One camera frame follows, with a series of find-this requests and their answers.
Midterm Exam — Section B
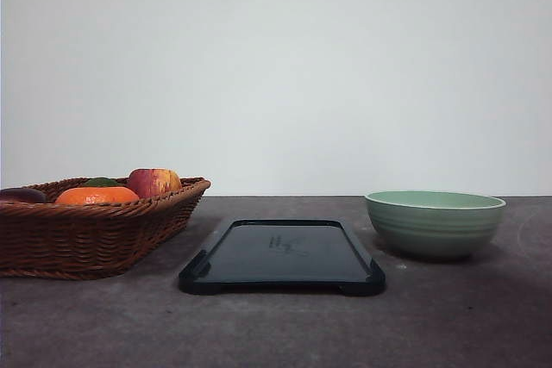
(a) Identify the green ceramic bowl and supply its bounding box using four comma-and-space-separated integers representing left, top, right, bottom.
365, 190, 506, 258

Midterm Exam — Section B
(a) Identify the brown wicker basket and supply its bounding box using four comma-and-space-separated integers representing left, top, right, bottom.
0, 168, 210, 279

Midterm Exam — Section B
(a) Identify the black rectangular tray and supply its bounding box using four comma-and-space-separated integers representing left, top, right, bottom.
179, 219, 386, 296

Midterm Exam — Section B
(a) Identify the red yellow apple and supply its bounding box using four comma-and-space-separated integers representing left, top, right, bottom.
127, 168, 182, 197

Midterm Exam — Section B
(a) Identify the dark green fruit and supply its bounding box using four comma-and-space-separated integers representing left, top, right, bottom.
83, 177, 120, 186

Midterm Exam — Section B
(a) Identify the orange tangerine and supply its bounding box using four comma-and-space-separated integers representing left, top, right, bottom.
55, 187, 141, 205

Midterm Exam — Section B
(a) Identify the dark purple fruit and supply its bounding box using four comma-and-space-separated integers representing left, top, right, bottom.
0, 188, 47, 203

